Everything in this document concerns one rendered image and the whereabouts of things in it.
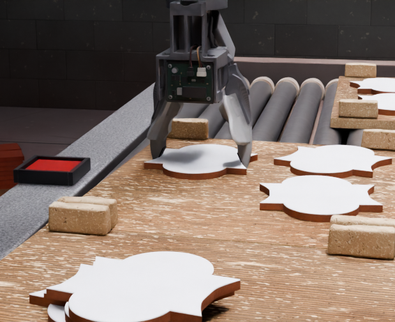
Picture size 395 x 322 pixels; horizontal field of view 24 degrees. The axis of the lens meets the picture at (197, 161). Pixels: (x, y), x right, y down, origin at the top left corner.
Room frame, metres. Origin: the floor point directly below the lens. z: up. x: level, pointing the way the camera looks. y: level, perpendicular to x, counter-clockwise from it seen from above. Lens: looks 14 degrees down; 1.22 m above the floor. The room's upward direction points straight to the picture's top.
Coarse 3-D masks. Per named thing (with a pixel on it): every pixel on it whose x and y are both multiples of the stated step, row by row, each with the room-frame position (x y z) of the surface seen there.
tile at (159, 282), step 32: (96, 256) 0.71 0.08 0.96; (160, 256) 0.71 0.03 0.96; (192, 256) 0.71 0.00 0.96; (64, 288) 0.64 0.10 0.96; (96, 288) 0.64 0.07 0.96; (128, 288) 0.64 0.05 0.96; (160, 288) 0.64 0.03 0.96; (192, 288) 0.64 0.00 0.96; (224, 288) 0.65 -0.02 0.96; (96, 320) 0.59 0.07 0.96; (128, 320) 0.59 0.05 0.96; (160, 320) 0.59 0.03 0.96; (192, 320) 0.60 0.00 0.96
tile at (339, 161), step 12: (288, 156) 1.11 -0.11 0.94; (300, 156) 1.11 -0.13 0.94; (312, 156) 1.11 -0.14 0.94; (324, 156) 1.11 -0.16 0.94; (336, 156) 1.11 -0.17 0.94; (348, 156) 1.11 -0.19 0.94; (360, 156) 1.11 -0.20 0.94; (372, 156) 1.11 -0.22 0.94; (300, 168) 1.06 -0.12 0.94; (312, 168) 1.06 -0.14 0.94; (324, 168) 1.06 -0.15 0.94; (336, 168) 1.06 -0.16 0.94; (348, 168) 1.06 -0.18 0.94; (360, 168) 1.06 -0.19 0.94; (372, 168) 1.07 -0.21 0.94
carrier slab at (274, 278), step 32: (32, 256) 0.78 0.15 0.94; (64, 256) 0.78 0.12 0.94; (128, 256) 0.78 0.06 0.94; (224, 256) 0.78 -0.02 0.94; (256, 256) 0.78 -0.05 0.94; (288, 256) 0.78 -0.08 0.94; (320, 256) 0.78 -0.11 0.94; (352, 256) 0.78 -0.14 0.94; (0, 288) 0.71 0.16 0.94; (32, 288) 0.71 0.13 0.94; (256, 288) 0.71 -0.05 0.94; (288, 288) 0.71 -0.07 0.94; (320, 288) 0.71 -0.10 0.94; (352, 288) 0.71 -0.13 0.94; (384, 288) 0.71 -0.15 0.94; (0, 320) 0.64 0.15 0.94; (32, 320) 0.64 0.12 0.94; (224, 320) 0.64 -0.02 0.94; (256, 320) 0.64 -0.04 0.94; (288, 320) 0.64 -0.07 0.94; (320, 320) 0.64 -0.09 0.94; (352, 320) 0.64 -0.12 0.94; (384, 320) 0.64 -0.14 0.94
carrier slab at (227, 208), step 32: (128, 160) 1.13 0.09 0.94; (256, 160) 1.13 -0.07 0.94; (96, 192) 0.98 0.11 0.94; (128, 192) 0.98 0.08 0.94; (160, 192) 0.98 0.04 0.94; (192, 192) 0.98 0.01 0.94; (224, 192) 0.98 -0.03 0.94; (256, 192) 0.98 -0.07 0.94; (384, 192) 0.98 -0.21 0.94; (128, 224) 0.87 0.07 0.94; (160, 224) 0.87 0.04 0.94; (192, 224) 0.87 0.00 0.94; (224, 224) 0.87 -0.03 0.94; (256, 224) 0.87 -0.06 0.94; (288, 224) 0.87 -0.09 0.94; (320, 224) 0.87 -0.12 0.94
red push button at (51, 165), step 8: (40, 160) 1.15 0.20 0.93; (48, 160) 1.15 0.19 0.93; (56, 160) 1.15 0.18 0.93; (64, 160) 1.15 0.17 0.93; (32, 168) 1.11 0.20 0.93; (40, 168) 1.11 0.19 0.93; (48, 168) 1.11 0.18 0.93; (56, 168) 1.11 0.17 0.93; (64, 168) 1.11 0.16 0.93; (72, 168) 1.12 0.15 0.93
